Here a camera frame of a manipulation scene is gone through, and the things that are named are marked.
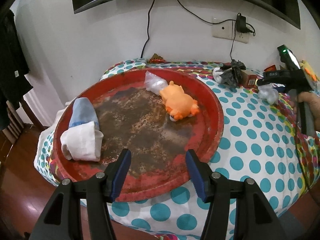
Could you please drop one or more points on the white and blue folded cloth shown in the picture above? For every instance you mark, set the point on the white and blue folded cloth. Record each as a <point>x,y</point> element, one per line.
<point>82,140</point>

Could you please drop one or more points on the person's right hand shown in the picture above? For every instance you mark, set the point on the person's right hand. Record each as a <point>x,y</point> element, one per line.
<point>313,102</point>

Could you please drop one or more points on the round red metal tray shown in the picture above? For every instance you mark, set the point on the round red metal tray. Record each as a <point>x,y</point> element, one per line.
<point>131,117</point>

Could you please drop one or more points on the red and gold cream box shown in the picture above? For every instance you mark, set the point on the red and gold cream box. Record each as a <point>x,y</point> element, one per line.
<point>248,78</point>

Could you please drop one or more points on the black crumpled plastic bag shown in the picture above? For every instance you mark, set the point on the black crumpled plastic bag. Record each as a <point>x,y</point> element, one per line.
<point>232,73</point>

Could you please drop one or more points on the clear plastic bag in tray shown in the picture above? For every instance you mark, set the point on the clear plastic bag in tray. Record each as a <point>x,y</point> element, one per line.
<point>154,83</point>

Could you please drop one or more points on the white sock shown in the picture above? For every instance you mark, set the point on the white sock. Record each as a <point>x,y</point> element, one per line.
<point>217,72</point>

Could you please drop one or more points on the black power adapter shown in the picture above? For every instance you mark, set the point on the black power adapter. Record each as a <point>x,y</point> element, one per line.
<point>240,24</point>

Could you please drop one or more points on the dark hanging clothes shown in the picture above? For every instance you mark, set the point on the dark hanging clothes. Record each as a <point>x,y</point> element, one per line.
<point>14,68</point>

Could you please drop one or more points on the orange plush toy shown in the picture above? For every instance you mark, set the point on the orange plush toy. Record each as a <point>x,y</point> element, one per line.
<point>178,104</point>

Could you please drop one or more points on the white wall socket plate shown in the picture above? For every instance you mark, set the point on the white wall socket plate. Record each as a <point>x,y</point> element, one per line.
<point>226,29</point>

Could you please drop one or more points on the red candy wrapper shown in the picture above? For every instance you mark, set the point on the red candy wrapper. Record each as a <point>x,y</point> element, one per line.
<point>156,59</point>

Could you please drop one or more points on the yellow knitted plush toy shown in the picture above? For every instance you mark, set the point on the yellow knitted plush toy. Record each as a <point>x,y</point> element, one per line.
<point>310,74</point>

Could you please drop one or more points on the small red box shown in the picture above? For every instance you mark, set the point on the small red box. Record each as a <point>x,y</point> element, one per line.
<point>271,68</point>

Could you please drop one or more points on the white crumpled plastic bag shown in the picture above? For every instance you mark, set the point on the white crumpled plastic bag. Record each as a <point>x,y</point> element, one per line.
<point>268,93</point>

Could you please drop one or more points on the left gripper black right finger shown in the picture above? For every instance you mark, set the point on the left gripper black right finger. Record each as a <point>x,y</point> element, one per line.
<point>254,217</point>

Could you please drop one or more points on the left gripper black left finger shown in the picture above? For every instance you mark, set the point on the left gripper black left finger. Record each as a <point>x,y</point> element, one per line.
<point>61,217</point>

